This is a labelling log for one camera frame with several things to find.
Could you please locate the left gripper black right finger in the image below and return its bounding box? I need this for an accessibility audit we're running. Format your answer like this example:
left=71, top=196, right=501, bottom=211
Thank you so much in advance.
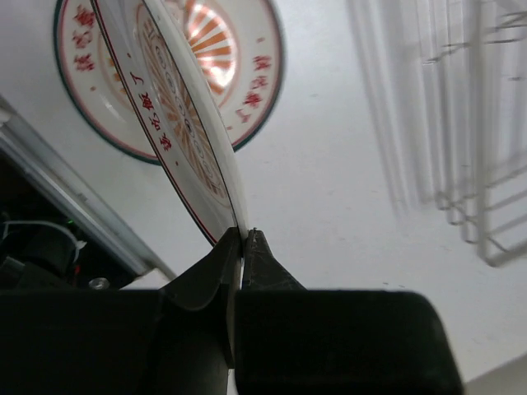
left=236, top=230, right=305, bottom=394

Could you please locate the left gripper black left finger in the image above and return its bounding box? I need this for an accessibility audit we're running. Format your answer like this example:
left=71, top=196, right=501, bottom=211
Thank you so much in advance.
left=158, top=228, right=240, bottom=394

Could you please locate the orange sunburst plate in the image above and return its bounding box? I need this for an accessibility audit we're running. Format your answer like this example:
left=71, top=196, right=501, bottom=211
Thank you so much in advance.
left=88, top=0, right=251, bottom=285
left=54, top=1, right=285, bottom=165

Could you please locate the aluminium frame rail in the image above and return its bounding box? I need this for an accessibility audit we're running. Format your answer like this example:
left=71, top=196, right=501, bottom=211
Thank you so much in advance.
left=1, top=100, right=176, bottom=280

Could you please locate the wire dish rack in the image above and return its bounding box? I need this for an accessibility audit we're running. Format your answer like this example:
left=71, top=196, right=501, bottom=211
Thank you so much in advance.
left=347, top=1, right=526, bottom=267

